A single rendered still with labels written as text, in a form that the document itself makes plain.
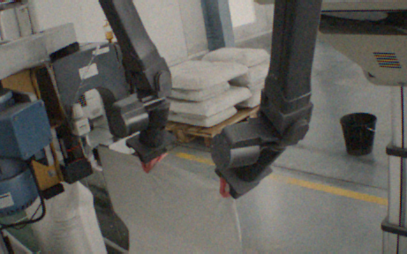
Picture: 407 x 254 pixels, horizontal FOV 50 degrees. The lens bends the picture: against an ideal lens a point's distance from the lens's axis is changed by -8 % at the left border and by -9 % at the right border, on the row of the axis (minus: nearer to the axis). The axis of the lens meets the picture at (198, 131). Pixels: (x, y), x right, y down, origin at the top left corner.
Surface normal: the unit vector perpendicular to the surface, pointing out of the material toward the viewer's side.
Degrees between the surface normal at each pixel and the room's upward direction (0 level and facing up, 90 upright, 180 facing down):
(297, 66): 121
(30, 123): 90
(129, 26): 94
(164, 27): 90
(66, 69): 90
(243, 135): 32
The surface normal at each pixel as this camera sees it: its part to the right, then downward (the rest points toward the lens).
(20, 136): 0.92, -0.04
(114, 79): 0.69, 0.13
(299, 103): 0.48, 0.66
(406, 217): -0.70, 0.35
